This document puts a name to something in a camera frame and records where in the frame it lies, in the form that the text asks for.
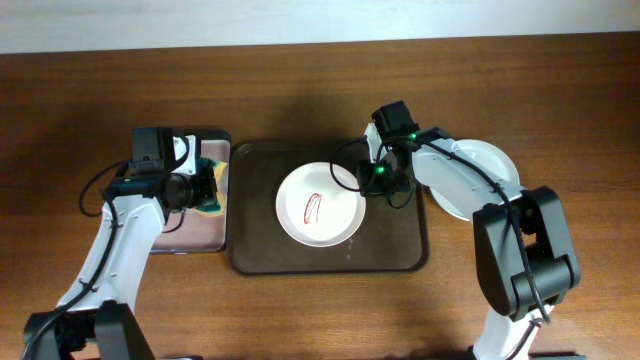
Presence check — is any green yellow sponge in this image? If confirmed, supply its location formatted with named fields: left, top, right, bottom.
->
left=196, top=158, right=228, bottom=217

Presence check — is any pink plate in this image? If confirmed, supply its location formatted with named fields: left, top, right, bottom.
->
left=275, top=162, right=366, bottom=248

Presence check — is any white front plate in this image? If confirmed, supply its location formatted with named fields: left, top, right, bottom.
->
left=430, top=139, right=520, bottom=221

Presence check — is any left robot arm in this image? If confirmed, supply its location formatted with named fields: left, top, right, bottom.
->
left=22, top=127, right=217, bottom=359

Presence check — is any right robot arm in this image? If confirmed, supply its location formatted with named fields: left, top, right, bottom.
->
left=356, top=101, right=581, bottom=359

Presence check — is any small black soapy tray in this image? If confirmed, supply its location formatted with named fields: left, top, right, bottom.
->
left=151, top=130, right=231, bottom=254

